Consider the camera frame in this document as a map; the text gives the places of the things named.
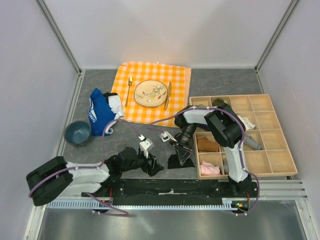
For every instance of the wooden compartment tray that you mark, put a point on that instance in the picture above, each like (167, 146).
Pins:
(274, 160)

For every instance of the grey cable duct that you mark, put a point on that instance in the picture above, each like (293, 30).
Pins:
(90, 204)

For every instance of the dark green rolled underwear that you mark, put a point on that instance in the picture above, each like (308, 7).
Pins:
(218, 102)

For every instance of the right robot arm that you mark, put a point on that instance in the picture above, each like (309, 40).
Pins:
(228, 131)

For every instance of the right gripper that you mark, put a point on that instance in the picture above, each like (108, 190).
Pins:
(183, 154)

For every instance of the orange checkered cloth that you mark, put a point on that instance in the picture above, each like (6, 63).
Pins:
(180, 76)

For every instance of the blue underwear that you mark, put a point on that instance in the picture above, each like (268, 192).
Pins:
(99, 113)

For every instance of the olive rolled underwear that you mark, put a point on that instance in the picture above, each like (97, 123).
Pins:
(200, 106)

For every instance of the black underwear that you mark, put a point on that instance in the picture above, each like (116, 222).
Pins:
(174, 163)

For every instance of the grey rolled underwear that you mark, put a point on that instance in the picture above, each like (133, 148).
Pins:
(250, 142)
(225, 166)

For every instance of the gold knife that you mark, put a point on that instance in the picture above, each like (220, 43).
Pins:
(169, 91)

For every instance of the decorated ceramic plate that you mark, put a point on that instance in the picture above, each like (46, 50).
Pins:
(150, 93)

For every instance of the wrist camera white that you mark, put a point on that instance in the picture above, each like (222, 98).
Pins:
(145, 143)
(166, 136)

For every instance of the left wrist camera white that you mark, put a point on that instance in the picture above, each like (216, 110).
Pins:
(145, 143)

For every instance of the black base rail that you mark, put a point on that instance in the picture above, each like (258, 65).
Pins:
(172, 192)

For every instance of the pink rolled underwear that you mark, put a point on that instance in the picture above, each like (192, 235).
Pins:
(208, 169)

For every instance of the gold fork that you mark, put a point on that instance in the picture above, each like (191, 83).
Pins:
(129, 84)

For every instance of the white rolled underwear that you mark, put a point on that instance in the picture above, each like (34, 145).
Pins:
(247, 123)

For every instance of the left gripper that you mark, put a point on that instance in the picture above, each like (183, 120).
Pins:
(155, 167)

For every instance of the brown rolled underwear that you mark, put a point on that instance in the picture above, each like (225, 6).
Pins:
(206, 145)

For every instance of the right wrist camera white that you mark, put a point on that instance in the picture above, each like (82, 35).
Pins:
(166, 136)

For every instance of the grey rolled underwear front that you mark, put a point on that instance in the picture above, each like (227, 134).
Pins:
(225, 166)

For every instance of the blue ceramic bowl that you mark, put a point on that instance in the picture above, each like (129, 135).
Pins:
(77, 133)

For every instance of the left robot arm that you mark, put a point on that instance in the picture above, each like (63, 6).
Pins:
(58, 177)

